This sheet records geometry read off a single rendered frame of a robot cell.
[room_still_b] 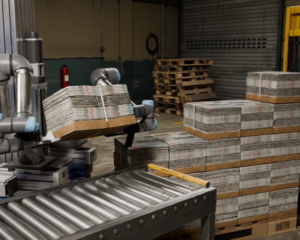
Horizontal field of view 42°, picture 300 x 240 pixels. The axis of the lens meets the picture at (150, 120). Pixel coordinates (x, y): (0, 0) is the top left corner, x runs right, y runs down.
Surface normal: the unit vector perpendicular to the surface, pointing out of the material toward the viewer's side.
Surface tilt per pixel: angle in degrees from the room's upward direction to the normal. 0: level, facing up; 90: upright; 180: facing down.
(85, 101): 68
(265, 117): 90
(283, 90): 90
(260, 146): 90
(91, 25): 90
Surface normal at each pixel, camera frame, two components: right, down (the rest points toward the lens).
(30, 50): -0.21, 0.17
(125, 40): 0.66, 0.13
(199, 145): 0.37, 0.15
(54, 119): -0.74, 0.05
